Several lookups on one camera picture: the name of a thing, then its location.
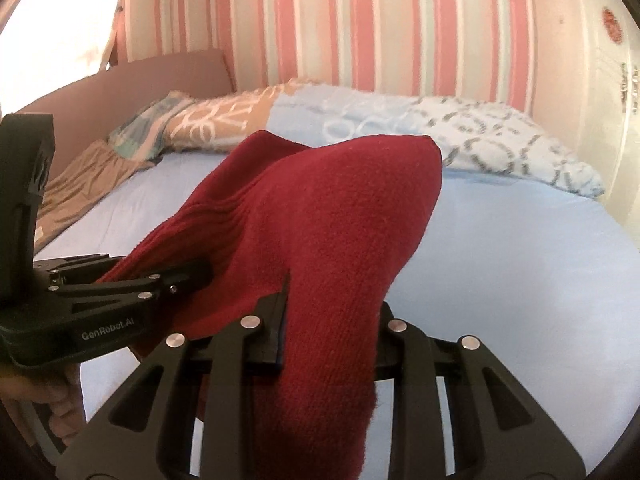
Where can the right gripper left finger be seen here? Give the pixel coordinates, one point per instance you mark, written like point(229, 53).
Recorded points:
point(144, 430)

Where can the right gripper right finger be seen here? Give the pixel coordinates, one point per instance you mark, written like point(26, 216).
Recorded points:
point(499, 431)

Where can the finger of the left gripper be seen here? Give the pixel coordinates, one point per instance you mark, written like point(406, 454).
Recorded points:
point(86, 267)
point(156, 284)

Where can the red knit sweater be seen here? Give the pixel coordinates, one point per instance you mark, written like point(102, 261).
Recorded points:
point(333, 226)

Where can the left hand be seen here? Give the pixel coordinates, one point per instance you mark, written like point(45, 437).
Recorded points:
point(60, 392)

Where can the brown folded garment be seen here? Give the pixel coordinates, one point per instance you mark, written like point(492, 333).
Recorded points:
point(89, 177)

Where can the light blue quilted bedspread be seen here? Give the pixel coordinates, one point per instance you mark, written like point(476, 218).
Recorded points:
point(548, 280)

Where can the plaid green pink pillow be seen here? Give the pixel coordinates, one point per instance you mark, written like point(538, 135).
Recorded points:
point(141, 137)

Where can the brown headboard panel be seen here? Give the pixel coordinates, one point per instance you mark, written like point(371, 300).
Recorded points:
point(90, 108)

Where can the patterned blue orange pillow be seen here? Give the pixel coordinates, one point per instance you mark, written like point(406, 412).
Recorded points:
point(477, 136)

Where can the white ornate wardrobe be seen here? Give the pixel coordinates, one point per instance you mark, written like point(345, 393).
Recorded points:
point(610, 122)

